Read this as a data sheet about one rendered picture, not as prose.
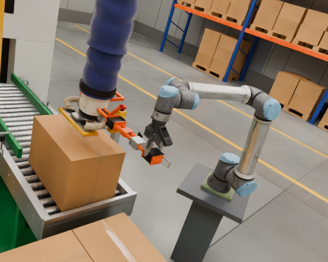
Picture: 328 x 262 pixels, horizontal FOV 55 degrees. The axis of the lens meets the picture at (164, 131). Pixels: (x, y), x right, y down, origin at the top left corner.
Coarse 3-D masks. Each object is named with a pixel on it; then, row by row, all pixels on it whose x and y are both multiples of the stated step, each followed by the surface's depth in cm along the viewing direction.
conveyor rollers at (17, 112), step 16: (0, 96) 326; (16, 96) 337; (0, 112) 297; (16, 112) 308; (32, 112) 311; (16, 128) 277; (16, 160) 240; (32, 176) 225; (48, 192) 217; (48, 208) 202
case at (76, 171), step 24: (48, 120) 222; (48, 144) 208; (72, 144) 203; (96, 144) 211; (48, 168) 211; (72, 168) 189; (96, 168) 202; (120, 168) 217; (72, 192) 199; (96, 192) 214
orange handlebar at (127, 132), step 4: (80, 92) 205; (116, 92) 224; (120, 96) 220; (112, 100) 212; (116, 100) 214; (120, 100) 217; (104, 108) 194; (100, 112) 189; (108, 112) 191; (104, 116) 187; (120, 128) 178; (124, 128) 178; (128, 128) 179; (120, 132) 178; (124, 132) 174; (128, 132) 176; (132, 132) 178; (124, 136) 176; (128, 136) 173; (132, 136) 176; (140, 148) 166; (156, 160) 160; (160, 160) 161
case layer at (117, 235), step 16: (96, 224) 202; (112, 224) 206; (128, 224) 210; (48, 240) 180; (64, 240) 184; (80, 240) 187; (96, 240) 190; (112, 240) 194; (128, 240) 197; (144, 240) 201; (0, 256) 163; (16, 256) 166; (32, 256) 168; (48, 256) 171; (64, 256) 174; (80, 256) 177; (96, 256) 180; (112, 256) 183; (128, 256) 186; (144, 256) 190; (160, 256) 193
